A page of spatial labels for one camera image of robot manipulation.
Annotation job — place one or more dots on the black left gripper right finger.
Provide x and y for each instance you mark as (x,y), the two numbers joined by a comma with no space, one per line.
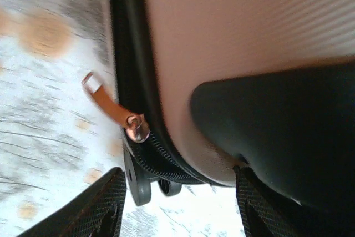
(258,214)

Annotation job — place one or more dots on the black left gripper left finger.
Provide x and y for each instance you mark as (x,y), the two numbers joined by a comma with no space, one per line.
(94,209)

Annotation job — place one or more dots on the white hard-shell suitcase black wheels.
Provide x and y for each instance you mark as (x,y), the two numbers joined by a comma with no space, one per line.
(222,26)

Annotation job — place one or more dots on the floral print tablecloth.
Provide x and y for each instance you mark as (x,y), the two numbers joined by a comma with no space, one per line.
(41,95)

